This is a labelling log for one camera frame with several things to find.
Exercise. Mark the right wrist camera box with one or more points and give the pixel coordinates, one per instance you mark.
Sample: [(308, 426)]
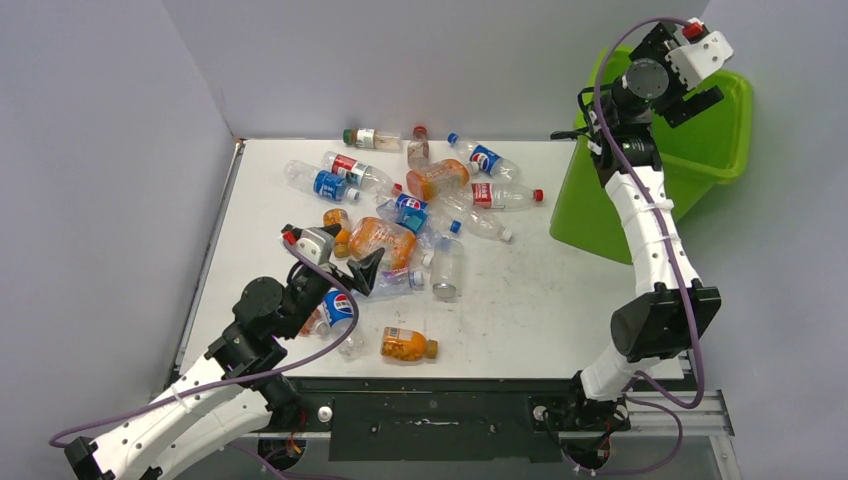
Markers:
[(704, 53)]

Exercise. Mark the small orange bottle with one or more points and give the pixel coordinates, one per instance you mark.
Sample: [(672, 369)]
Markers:
[(338, 215)]

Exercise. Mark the red blue label bottle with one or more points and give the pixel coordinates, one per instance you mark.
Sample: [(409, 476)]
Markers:
[(360, 174)]

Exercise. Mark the large orange crushed bottle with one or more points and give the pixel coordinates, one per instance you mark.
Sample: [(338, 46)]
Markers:
[(399, 243)]

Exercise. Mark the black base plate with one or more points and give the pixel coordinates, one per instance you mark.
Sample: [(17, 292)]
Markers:
[(428, 419)]

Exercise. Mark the orange bottle white cap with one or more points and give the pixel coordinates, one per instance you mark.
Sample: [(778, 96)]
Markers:
[(430, 181)]

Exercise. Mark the orange crushed bottle left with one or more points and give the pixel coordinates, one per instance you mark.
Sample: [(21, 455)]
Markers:
[(308, 324)]

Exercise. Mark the red label clear bottle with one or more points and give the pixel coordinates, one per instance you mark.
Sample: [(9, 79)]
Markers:
[(502, 196)]

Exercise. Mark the green plastic bin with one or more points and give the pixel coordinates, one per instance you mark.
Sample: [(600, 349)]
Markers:
[(708, 150)]

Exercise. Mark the central pepsi bottle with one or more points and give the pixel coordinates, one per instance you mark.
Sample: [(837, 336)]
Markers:
[(426, 224)]

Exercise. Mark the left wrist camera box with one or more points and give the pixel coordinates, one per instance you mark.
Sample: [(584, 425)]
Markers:
[(316, 244)]

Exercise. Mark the clear bottle silver base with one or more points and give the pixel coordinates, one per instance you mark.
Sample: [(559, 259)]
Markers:
[(447, 267)]

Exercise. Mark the green cap brown bottle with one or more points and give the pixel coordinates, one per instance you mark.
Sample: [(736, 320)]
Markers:
[(372, 139)]

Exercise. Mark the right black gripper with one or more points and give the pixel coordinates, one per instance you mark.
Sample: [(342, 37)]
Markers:
[(657, 43)]

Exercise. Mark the blue label water bottle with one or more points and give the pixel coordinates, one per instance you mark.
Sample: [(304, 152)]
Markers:
[(321, 183)]

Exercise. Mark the orange bottle brown cap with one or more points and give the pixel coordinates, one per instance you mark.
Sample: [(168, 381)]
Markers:
[(407, 345)]

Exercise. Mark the red cap small bottle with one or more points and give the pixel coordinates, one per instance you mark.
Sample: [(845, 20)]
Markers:
[(418, 152)]

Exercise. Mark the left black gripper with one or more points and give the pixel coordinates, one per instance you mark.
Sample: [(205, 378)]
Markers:
[(363, 271)]

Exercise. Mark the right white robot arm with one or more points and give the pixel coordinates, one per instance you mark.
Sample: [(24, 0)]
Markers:
[(672, 307)]

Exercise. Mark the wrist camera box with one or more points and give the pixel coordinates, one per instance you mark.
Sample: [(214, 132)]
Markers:
[(704, 53), (316, 244)]

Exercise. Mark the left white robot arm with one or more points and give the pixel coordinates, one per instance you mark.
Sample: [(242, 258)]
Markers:
[(238, 385)]

